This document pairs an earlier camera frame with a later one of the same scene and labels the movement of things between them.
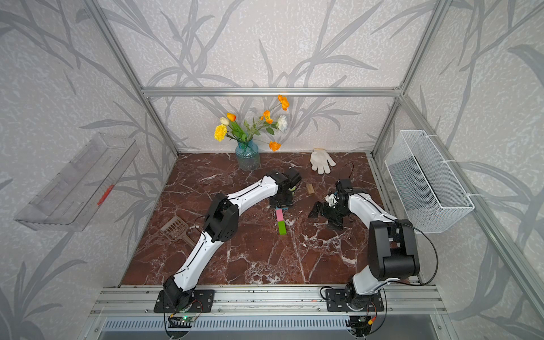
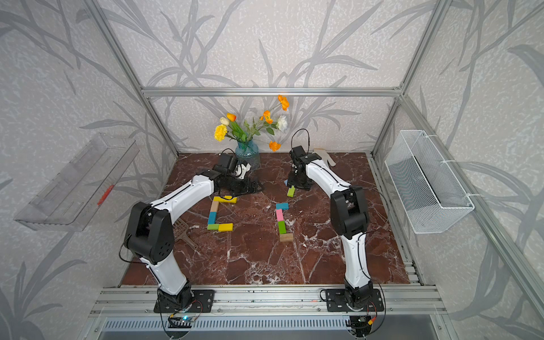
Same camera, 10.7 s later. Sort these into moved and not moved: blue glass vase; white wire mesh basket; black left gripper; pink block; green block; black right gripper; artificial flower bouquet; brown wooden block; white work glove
Moved: black right gripper; black left gripper; brown wooden block
Not moved: pink block; artificial flower bouquet; blue glass vase; white wire mesh basket; white work glove; green block
